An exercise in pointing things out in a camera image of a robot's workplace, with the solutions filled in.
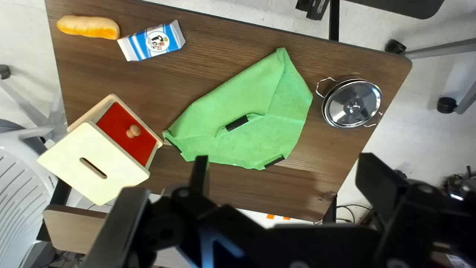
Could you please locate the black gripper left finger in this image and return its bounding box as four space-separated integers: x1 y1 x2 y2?
78 186 150 268

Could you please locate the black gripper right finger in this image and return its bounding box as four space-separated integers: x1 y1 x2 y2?
355 152 413 268

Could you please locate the brown wooden board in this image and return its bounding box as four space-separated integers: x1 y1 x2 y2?
43 204 120 256

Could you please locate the black metal stand pole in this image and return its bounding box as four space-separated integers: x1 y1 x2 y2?
322 194 339 225

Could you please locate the wooden box with red panel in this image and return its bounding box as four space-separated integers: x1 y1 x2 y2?
35 93 163 207

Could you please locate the steel pot with lid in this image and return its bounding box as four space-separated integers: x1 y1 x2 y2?
313 75 385 131

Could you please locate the white slatted chair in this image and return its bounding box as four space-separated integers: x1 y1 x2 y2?
0 118 65 268

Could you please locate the green cloth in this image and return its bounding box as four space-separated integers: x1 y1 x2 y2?
162 47 315 172

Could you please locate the grey chair base with casters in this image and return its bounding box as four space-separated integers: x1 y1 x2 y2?
0 64 66 142
383 38 476 117

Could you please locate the black table leg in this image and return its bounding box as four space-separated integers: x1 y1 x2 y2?
328 0 342 42

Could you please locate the blue white milk carton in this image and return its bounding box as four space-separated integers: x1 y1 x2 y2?
116 20 187 63

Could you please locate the orange bread loaf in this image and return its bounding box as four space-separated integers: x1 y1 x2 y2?
55 14 122 42

